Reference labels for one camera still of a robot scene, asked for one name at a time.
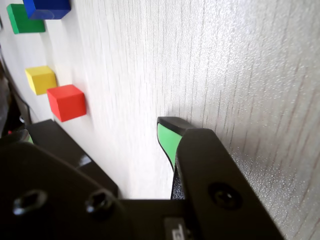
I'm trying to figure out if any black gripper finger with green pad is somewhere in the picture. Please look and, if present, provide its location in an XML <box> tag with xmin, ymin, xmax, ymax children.
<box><xmin>0</xmin><ymin>129</ymin><xmax>132</xmax><ymax>240</ymax></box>
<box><xmin>156</xmin><ymin>115</ymin><xmax>286</xmax><ymax>240</ymax></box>

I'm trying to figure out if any green wooden cube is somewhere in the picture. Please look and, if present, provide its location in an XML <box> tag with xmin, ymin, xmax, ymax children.
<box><xmin>6</xmin><ymin>3</ymin><xmax>47</xmax><ymax>35</ymax></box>

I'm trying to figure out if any red wooden cube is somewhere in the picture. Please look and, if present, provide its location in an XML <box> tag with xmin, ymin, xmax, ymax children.
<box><xmin>46</xmin><ymin>84</ymin><xmax>88</xmax><ymax>123</ymax></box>

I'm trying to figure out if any yellow wooden cube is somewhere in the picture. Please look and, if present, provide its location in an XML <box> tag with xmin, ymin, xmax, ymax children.
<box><xmin>24</xmin><ymin>65</ymin><xmax>58</xmax><ymax>96</ymax></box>

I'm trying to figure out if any blue wooden cube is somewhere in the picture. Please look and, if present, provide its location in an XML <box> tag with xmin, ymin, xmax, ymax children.
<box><xmin>22</xmin><ymin>0</ymin><xmax>72</xmax><ymax>21</ymax></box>

